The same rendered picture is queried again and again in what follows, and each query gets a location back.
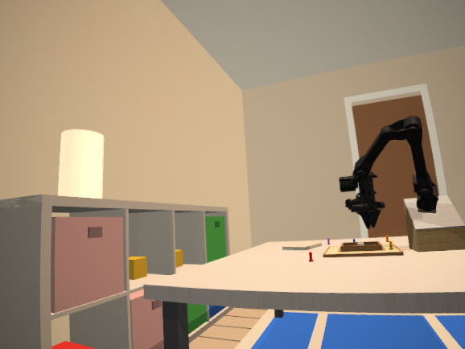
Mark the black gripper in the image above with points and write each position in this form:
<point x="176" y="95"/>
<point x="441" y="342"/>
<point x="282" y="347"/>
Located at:
<point x="368" y="207"/>

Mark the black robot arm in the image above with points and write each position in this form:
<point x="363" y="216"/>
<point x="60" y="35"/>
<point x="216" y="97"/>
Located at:
<point x="412" y="132"/>

